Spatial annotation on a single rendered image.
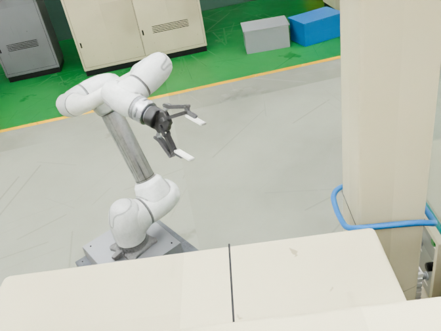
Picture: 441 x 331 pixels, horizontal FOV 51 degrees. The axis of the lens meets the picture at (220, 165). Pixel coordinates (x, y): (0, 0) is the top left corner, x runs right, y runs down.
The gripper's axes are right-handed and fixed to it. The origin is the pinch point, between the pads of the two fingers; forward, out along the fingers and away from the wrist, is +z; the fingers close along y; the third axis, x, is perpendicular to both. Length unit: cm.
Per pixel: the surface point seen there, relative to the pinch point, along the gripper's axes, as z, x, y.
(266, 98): -112, 349, -83
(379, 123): 56, -47, 44
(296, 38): -162, 508, -35
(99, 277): 33, -81, 11
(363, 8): 48, -55, 60
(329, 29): -125, 520, -9
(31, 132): -321, 222, -207
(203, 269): 46, -74, 18
